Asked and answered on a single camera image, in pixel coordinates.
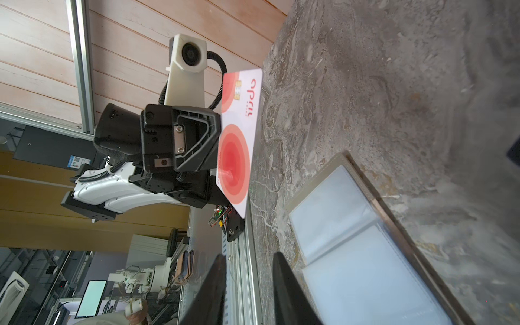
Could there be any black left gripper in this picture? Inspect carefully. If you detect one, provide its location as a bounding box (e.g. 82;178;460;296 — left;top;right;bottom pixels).
93;104;222;173

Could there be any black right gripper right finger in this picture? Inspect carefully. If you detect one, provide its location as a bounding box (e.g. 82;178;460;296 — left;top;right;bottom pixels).
272;252;322;324

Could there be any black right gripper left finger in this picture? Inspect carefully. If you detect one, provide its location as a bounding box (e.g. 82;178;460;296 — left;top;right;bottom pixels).
180;254;227;325

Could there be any white april red circle card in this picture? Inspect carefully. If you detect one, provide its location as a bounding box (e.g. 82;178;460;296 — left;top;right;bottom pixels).
216;69;263;218

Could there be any grey card holder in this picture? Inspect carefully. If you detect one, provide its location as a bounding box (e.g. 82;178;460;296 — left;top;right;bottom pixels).
287;154;472;324

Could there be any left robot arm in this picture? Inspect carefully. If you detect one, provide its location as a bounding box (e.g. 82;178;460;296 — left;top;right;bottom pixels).
61;104;230;222

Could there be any computer monitor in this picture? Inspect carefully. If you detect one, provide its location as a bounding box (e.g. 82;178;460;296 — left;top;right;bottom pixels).
74;280;108;319

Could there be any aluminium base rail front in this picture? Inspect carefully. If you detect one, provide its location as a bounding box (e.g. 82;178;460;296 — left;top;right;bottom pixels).
179;205;265;324

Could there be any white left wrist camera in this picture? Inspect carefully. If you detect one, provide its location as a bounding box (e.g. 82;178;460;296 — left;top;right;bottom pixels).
165;34;207;108

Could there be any aluminium rail left wall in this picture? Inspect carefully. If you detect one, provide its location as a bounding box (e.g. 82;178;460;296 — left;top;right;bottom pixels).
65;0;96;135

